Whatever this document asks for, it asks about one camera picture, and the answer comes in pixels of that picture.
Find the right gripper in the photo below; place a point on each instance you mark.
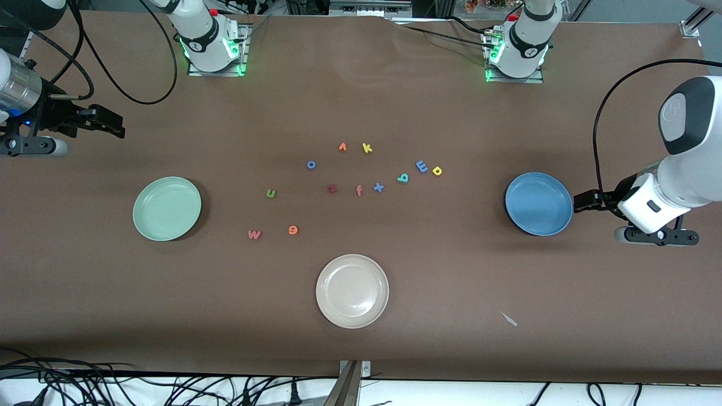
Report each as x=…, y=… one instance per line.
x=56, y=114

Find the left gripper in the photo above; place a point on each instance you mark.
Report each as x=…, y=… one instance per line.
x=611, y=198

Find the blue foam letter E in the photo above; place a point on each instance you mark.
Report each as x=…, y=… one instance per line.
x=422, y=166

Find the pink foam letter w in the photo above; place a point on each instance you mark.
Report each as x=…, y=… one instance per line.
x=254, y=235

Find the teal foam letter a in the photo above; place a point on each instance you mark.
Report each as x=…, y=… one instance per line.
x=404, y=180

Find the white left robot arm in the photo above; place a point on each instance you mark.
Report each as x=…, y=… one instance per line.
x=696, y=177

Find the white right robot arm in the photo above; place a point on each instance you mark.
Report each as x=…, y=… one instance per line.
x=203, y=34

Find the blue plate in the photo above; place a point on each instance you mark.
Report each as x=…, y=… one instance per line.
x=538, y=204

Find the light green plate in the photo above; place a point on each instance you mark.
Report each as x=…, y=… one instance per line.
x=167, y=209

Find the small white paper scrap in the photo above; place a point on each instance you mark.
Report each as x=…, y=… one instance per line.
x=509, y=319

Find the orange decorative object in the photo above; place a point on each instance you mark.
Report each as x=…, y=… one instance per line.
x=485, y=5

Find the beige plate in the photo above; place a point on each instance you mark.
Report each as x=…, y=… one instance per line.
x=352, y=291

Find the grey metal box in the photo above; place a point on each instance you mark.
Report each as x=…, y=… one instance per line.
x=366, y=8

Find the black power plug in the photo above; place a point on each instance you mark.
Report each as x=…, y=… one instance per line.
x=293, y=395

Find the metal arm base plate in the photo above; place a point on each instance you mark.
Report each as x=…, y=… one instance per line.
x=536, y=80
x=194, y=71

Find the aluminium frame profile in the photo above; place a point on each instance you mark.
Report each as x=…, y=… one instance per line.
x=691, y=25

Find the metal table bracket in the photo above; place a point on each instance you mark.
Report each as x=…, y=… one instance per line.
x=350, y=389

